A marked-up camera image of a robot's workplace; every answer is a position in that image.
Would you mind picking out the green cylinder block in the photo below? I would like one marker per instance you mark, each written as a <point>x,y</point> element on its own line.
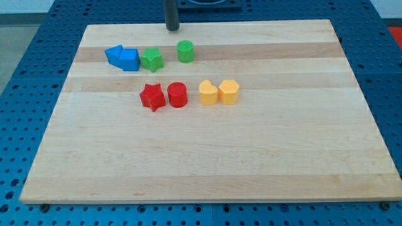
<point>185,51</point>

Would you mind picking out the blue cube block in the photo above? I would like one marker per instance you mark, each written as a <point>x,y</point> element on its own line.
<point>129,59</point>

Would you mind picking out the wooden board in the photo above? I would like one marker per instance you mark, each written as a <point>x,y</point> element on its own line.
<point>301,130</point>

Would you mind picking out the green star block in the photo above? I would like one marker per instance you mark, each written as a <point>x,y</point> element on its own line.
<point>152,59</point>

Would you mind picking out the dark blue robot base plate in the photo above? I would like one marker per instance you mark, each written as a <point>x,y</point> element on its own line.
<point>209,4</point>

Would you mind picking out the blue triangle block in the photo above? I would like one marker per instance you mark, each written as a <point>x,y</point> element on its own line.
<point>113,54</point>

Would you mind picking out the red star block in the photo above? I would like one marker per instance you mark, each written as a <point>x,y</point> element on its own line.
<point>152,97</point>

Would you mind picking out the yellow hexagon block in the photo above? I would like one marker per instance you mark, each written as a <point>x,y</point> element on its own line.
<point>229,92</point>

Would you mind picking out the red object at right edge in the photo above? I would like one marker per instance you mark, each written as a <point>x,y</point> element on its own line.
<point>396,32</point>

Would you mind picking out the red cylinder block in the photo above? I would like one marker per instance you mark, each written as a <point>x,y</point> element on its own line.
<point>177,94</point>

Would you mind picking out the yellow heart block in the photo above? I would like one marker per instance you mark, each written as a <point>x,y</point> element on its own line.
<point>208,93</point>

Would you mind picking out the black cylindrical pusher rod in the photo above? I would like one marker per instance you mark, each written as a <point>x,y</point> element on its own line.
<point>171,15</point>

